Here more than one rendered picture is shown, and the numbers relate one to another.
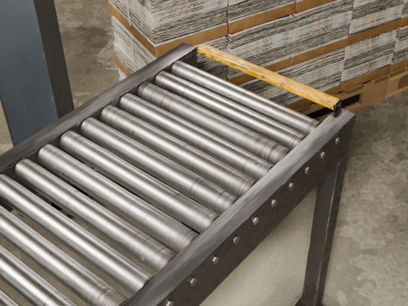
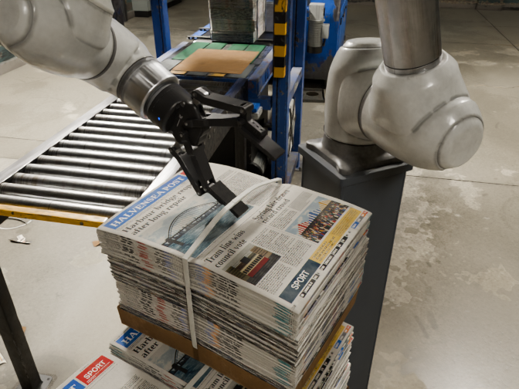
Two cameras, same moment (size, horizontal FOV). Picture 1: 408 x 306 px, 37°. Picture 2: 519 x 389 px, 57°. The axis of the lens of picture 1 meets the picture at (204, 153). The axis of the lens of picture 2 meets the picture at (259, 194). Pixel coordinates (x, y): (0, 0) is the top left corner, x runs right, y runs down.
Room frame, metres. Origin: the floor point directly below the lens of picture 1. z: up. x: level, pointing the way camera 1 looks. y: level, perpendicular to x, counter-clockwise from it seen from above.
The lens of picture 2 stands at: (2.57, -0.13, 1.51)
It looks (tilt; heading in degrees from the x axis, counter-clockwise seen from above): 31 degrees down; 152
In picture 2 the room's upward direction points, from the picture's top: straight up
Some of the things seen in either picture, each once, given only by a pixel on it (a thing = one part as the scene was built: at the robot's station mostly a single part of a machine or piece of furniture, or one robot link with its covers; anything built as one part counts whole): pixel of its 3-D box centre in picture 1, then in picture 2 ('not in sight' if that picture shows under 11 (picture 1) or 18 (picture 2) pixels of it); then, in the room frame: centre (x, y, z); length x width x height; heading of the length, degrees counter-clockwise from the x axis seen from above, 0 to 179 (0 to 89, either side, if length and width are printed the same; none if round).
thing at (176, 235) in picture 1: (113, 196); (127, 144); (0.93, 0.19, 0.77); 0.47 x 0.05 x 0.05; 50
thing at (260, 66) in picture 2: not in sight; (215, 65); (0.06, 0.93, 0.75); 0.70 x 0.65 x 0.10; 140
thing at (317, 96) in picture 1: (265, 74); (32, 214); (1.34, -0.16, 0.81); 0.43 x 0.03 x 0.02; 50
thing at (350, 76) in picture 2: not in sight; (364, 88); (1.76, 0.57, 1.17); 0.18 x 0.16 x 0.22; 176
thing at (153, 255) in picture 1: (90, 213); (133, 137); (0.89, 0.24, 0.77); 0.47 x 0.05 x 0.05; 50
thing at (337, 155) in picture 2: not in sight; (351, 140); (1.73, 0.57, 1.03); 0.22 x 0.18 x 0.06; 176
